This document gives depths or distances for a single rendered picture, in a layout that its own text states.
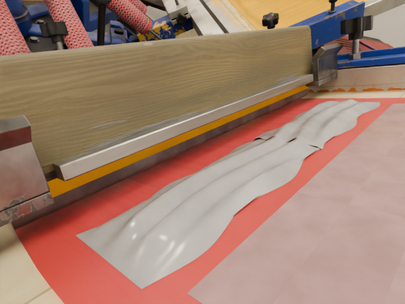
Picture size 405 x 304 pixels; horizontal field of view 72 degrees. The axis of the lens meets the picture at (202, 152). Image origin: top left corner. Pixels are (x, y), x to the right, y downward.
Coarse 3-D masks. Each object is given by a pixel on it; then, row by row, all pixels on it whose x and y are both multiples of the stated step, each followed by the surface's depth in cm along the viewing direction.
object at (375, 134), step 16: (272, 112) 39; (288, 112) 37; (368, 112) 32; (384, 112) 30; (400, 112) 30; (240, 128) 33; (256, 128) 32; (272, 128) 31; (352, 128) 27; (368, 128) 26; (384, 128) 26; (400, 128) 25; (336, 144) 24; (352, 144) 23; (368, 144) 23; (384, 144) 22; (400, 144) 22
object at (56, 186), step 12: (288, 96) 39; (252, 108) 33; (228, 120) 30; (192, 132) 27; (204, 132) 28; (168, 144) 25; (132, 156) 22; (144, 156) 23; (108, 168) 21; (120, 168) 22; (60, 180) 19; (72, 180) 19; (84, 180) 20; (60, 192) 19
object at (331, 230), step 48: (240, 144) 28; (96, 192) 22; (144, 192) 21; (288, 192) 18; (336, 192) 17; (384, 192) 16; (48, 240) 17; (240, 240) 14; (288, 240) 13; (336, 240) 13; (384, 240) 12; (96, 288) 12; (144, 288) 12; (192, 288) 12; (240, 288) 11; (288, 288) 11; (336, 288) 10; (384, 288) 10
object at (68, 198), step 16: (256, 112) 34; (224, 128) 30; (192, 144) 27; (144, 160) 23; (160, 160) 24; (112, 176) 21; (128, 176) 22; (64, 192) 19; (80, 192) 20; (48, 208) 18; (16, 224) 17
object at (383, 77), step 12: (348, 72) 43; (360, 72) 42; (372, 72) 41; (384, 72) 40; (396, 72) 39; (324, 84) 46; (336, 84) 45; (348, 84) 44; (360, 84) 43; (372, 84) 41; (384, 84) 40; (396, 84) 40
